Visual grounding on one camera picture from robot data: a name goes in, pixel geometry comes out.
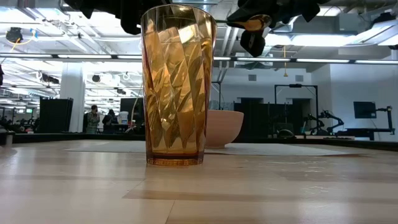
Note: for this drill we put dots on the background black robot arm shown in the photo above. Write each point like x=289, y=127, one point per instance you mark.
x=329, y=115
x=309, y=119

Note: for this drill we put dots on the black aluminium table frame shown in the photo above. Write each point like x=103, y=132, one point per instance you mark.
x=62, y=137

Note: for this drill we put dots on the black wall monitor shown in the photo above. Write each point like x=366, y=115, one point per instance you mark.
x=364, y=109

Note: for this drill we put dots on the white bucket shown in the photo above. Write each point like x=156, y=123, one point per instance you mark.
x=123, y=118

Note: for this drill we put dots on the grey woven placemat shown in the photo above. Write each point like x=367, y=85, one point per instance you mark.
x=280, y=150

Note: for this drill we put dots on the pink ceramic bowl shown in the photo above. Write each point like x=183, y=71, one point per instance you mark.
x=224, y=127

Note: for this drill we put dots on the black round device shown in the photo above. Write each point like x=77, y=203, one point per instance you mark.
x=286, y=133

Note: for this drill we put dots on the background dark table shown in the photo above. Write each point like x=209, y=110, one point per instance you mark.
x=367, y=130

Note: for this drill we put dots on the yellow hanging pendant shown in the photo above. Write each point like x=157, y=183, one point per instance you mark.
x=285, y=74

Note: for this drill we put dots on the small grey bin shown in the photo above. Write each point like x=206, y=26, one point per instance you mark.
x=7, y=138

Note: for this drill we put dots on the white square pillar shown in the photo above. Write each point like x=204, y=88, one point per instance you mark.
x=72, y=93

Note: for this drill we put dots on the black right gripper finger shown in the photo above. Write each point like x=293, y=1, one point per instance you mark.
x=253, y=43
x=248, y=9

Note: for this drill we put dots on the black desk monitor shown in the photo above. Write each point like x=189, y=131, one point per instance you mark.
x=132, y=107

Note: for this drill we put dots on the black stand frame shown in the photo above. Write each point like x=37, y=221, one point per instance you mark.
x=295, y=85
x=219, y=93

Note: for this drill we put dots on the amber faceted glass tumbler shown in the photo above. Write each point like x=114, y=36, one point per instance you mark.
x=177, y=93

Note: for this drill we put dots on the standing person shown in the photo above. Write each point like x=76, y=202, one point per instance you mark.
x=109, y=123
x=93, y=121

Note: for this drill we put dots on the black partition panel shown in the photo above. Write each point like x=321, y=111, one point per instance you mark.
x=56, y=115

